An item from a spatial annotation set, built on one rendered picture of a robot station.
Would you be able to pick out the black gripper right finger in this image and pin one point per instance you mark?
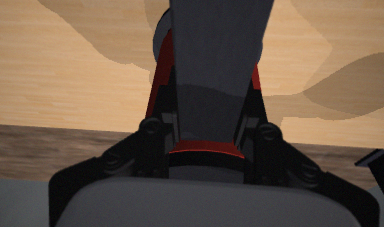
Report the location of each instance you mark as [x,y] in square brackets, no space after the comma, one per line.
[271,161]

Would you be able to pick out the dark red kettle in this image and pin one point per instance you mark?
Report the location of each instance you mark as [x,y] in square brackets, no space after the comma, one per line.
[214,45]

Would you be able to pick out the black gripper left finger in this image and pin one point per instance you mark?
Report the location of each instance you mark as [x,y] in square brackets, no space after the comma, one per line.
[142,154]

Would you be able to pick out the black round disk with center stud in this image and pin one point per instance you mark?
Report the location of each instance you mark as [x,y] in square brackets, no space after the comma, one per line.
[164,24]

